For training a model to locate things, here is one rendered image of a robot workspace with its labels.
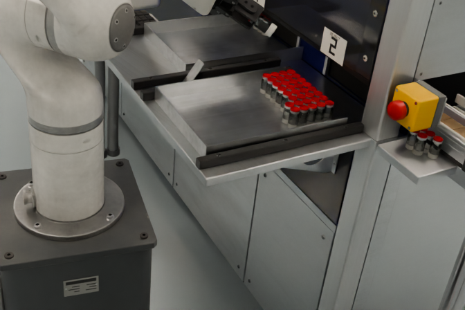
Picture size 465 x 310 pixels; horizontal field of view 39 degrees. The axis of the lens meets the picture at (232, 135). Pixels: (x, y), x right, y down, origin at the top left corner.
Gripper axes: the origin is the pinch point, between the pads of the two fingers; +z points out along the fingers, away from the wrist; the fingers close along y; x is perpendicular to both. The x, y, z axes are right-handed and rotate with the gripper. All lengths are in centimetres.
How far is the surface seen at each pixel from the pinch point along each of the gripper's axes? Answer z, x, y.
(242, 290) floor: 49, -13, -125
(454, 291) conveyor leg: 73, -4, -41
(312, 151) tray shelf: 26.6, -1.0, -28.2
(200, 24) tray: -11, 31, -70
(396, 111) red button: 34.3, 10.4, -15.3
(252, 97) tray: 11.1, 8.9, -43.7
